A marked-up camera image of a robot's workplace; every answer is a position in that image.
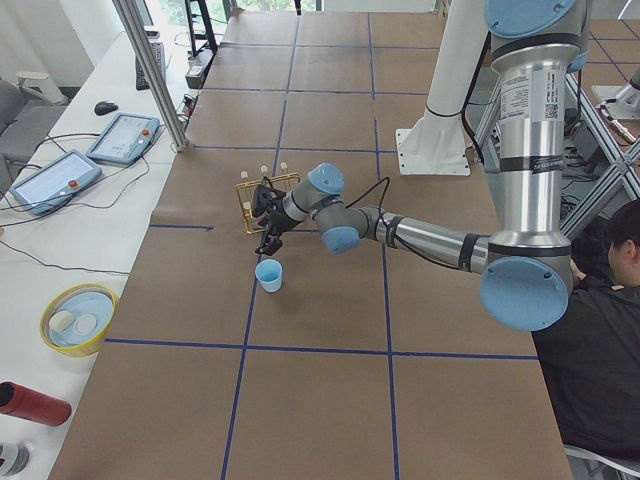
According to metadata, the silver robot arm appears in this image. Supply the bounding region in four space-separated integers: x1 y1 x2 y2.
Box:
252 1 591 332

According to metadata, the black keyboard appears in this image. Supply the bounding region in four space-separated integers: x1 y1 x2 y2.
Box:
134 41 166 91

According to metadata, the light blue cup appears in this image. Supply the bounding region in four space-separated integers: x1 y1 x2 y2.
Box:
254 259 283 293

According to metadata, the red thermos bottle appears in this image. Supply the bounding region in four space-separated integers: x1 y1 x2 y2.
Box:
1 381 72 426

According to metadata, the near teach pendant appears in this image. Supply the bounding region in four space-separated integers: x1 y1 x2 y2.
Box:
9 150 102 216

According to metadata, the yellow bowl with blue plate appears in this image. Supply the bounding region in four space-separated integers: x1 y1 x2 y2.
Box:
39 283 119 357

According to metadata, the aluminium frame post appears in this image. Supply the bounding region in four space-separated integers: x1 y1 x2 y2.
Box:
112 0 188 152

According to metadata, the far teach pendant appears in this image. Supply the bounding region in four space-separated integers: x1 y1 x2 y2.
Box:
86 113 160 166

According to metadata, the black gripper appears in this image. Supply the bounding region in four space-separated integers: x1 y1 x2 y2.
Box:
255 199 296 256

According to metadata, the white round cake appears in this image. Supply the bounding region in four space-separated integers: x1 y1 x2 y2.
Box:
49 310 76 333

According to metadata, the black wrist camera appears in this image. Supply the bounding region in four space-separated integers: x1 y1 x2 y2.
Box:
251 185 272 219

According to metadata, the gold wire cup holder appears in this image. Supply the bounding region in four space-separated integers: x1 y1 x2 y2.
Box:
235 162 301 235

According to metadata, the black computer mouse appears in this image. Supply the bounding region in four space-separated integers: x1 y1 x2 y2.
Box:
94 101 119 116

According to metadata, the person in black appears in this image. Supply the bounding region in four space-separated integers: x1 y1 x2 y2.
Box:
532 200 639 461

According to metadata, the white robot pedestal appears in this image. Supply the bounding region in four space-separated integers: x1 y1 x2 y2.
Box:
396 0 489 176

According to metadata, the teach pendant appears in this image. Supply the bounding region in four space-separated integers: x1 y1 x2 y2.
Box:
86 113 160 166
9 150 102 216

